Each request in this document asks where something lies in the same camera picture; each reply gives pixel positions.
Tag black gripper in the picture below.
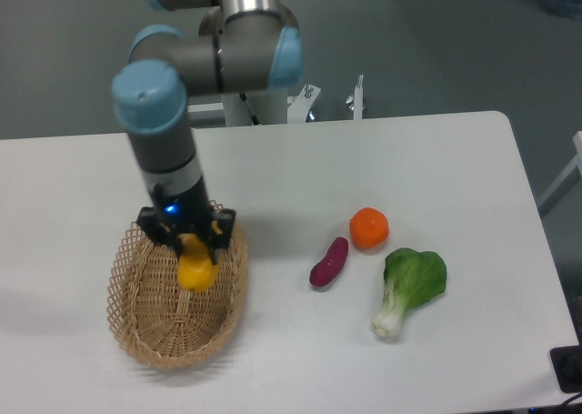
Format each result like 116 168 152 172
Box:
136 177 236 264

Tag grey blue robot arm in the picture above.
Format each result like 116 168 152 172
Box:
112 0 304 263

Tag woven wicker basket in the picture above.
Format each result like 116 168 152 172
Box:
106 223 248 369

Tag purple sweet potato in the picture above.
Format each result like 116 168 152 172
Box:
309 237 349 288

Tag orange tangerine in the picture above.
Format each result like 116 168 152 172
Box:
349 207 390 250

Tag green bok choy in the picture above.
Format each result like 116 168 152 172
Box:
371 247 447 338

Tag white furniture leg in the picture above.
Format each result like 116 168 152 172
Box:
537 131 581 218

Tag black device at table edge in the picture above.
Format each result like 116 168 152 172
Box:
549 345 581 393

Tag white metal frame bracket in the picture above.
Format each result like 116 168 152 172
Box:
186 74 366 127

